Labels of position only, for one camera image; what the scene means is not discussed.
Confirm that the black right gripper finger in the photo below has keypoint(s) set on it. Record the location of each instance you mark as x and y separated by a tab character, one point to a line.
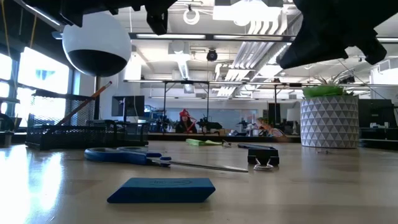
314	46

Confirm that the orange pencil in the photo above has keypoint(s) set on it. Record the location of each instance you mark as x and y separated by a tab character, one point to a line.
93	98

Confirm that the black mesh desk organizer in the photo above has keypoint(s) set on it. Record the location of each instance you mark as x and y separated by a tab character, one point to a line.
62	137

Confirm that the blue eraser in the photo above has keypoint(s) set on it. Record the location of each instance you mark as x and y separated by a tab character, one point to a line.
161	190

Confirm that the background black robot arm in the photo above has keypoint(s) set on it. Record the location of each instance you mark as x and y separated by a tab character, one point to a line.
210	125

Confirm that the black overhead light bar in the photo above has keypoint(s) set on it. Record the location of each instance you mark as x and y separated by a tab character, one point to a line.
210	37

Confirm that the white globe table lamp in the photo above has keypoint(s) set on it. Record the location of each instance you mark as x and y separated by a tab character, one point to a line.
96	40

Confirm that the white background table lamp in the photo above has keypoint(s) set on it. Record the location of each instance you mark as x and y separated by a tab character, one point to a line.
293	115

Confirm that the succulent in white geometric pot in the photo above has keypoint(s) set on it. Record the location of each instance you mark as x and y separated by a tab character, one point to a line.
329	124

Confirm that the dark background cabinet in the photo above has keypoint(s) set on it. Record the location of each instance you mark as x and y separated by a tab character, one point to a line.
376	112

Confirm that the small metal screw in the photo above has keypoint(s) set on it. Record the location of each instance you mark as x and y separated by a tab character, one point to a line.
323	152

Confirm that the person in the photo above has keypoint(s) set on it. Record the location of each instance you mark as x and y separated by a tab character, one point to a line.
185	124

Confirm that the green sticky note pad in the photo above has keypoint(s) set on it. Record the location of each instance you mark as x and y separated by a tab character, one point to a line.
199	142

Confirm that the black ceiling-mounted camera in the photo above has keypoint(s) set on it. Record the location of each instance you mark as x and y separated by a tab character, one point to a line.
346	80

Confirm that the black overhead camera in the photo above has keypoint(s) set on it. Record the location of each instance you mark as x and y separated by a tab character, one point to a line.
212	55

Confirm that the background black frame rig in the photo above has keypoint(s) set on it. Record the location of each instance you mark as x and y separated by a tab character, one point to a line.
164	93

